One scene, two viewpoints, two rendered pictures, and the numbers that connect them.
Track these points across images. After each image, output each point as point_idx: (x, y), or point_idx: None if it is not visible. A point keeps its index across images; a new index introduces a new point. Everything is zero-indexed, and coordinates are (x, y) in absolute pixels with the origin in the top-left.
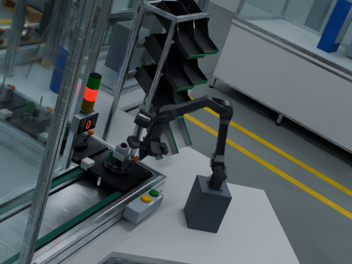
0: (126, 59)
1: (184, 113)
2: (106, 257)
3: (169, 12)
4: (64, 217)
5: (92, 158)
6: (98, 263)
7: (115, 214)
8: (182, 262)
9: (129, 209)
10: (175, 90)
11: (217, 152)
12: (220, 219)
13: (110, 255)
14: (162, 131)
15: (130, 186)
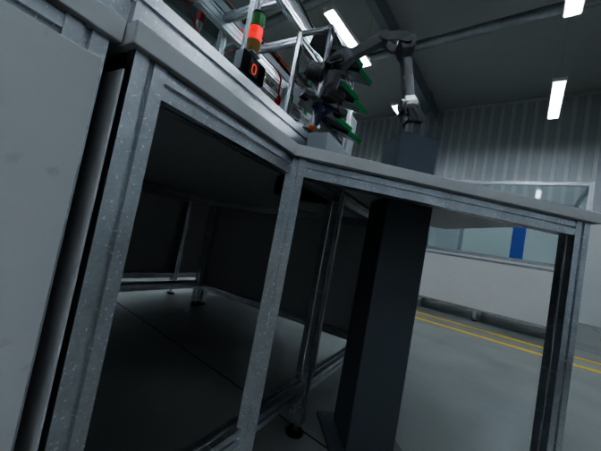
0: (290, 84)
1: (360, 52)
2: (288, 141)
3: (325, 32)
4: None
5: None
6: (276, 131)
7: (295, 128)
8: (409, 170)
9: (313, 135)
10: (341, 85)
11: (406, 92)
12: (430, 174)
13: (295, 151)
14: (338, 78)
15: None
